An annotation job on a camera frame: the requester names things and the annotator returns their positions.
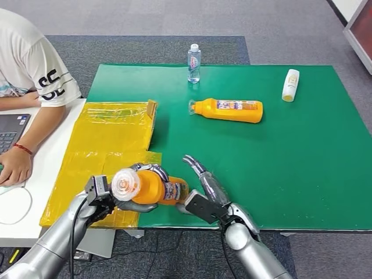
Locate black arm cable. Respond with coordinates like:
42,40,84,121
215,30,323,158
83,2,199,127
69,196,88,279
220,225,238,279

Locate green table mat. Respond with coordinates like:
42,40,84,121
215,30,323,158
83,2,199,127
87,63,372,232

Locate clear water bottle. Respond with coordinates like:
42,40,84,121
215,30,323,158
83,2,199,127
187,43,201,84

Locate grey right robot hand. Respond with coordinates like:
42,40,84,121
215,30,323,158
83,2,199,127
176,155,232,216

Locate orange detergent bottle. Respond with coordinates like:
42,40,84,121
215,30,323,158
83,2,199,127
111,168,189,206
188,98,263,124

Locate small white bottle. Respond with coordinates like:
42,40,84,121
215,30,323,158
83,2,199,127
281,69,300,103

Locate yellow taped cardboard sheet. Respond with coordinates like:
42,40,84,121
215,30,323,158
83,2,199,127
39,99,162,228

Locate red bracelet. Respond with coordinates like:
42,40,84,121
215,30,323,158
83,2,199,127
13,143,33,156

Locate white desk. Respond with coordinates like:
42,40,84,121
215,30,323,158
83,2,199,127
0,98,117,259

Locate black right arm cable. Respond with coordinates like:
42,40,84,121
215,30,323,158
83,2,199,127
220,225,238,279

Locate person's left hand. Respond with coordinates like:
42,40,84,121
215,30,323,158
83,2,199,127
0,147,33,188

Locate red white wall cabinet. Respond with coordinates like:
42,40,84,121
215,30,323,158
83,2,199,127
343,0,372,76

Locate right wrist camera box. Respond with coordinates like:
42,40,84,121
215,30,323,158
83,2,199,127
184,189,229,226

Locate grey power strip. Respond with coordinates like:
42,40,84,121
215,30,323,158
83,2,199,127
73,250,93,263

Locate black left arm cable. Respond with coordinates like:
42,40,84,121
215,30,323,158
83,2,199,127
69,196,88,279

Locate thin white cable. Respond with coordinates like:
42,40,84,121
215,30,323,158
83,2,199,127
0,187,33,226

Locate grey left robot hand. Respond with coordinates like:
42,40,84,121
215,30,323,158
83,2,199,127
110,163,171,215

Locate person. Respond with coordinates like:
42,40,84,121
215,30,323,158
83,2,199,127
0,8,82,188

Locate grey laptop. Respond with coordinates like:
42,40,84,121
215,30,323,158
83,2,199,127
0,113,32,155

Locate black floor cable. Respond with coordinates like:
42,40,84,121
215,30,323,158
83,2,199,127
93,230,186,270

